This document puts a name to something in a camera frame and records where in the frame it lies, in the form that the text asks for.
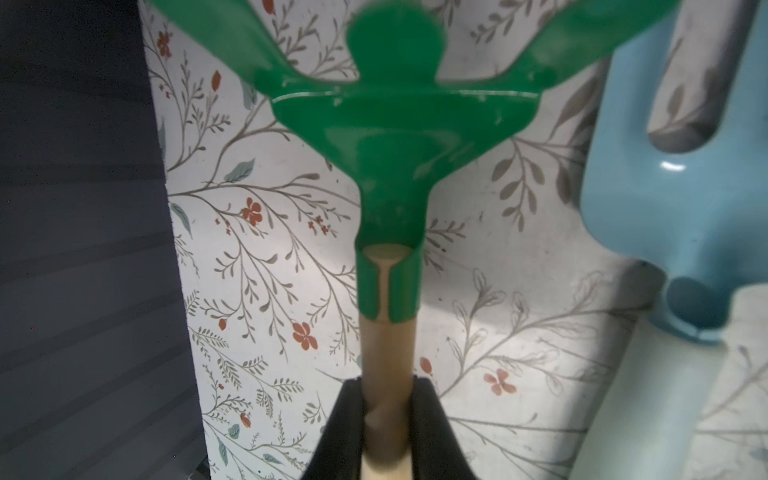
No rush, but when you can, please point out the light blue hand fork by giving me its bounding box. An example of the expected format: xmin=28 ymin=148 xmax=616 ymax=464
xmin=571 ymin=2 xmax=767 ymax=479

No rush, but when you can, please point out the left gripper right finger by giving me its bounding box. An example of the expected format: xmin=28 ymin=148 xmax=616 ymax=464
xmin=409 ymin=377 xmax=476 ymax=480

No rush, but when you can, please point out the dark green rake wooden handle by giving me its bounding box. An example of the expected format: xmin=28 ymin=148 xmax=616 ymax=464
xmin=157 ymin=1 xmax=675 ymax=479

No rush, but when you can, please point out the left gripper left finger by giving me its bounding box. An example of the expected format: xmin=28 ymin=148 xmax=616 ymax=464
xmin=301 ymin=378 xmax=365 ymax=480

